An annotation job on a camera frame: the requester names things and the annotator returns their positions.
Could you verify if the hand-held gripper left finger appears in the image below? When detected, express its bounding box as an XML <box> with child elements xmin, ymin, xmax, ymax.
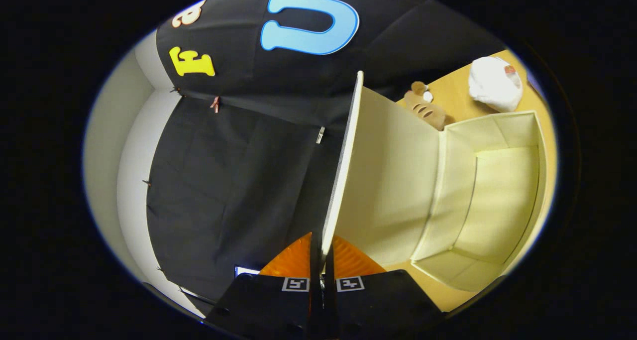
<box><xmin>207</xmin><ymin>232</ymin><xmax>324</xmax><ymax>340</ymax></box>

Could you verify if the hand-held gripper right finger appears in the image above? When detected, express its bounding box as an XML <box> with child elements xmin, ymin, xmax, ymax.
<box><xmin>323</xmin><ymin>235</ymin><xmax>443</xmax><ymax>340</ymax></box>

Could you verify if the grey fabric storage box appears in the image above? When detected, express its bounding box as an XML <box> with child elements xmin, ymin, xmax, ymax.
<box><xmin>321</xmin><ymin>71</ymin><xmax>548</xmax><ymax>293</ymax></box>

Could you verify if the black backdrop cloth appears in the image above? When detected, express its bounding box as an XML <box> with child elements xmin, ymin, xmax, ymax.
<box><xmin>147</xmin><ymin>0</ymin><xmax>508</xmax><ymax>301</ymax></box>

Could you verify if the brown plush toy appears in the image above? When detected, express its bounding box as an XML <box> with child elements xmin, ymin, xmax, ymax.
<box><xmin>403</xmin><ymin>81</ymin><xmax>447</xmax><ymax>131</ymax></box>

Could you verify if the white plush toy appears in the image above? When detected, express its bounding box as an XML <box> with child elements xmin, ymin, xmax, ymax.
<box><xmin>468</xmin><ymin>56</ymin><xmax>524</xmax><ymax>113</ymax></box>

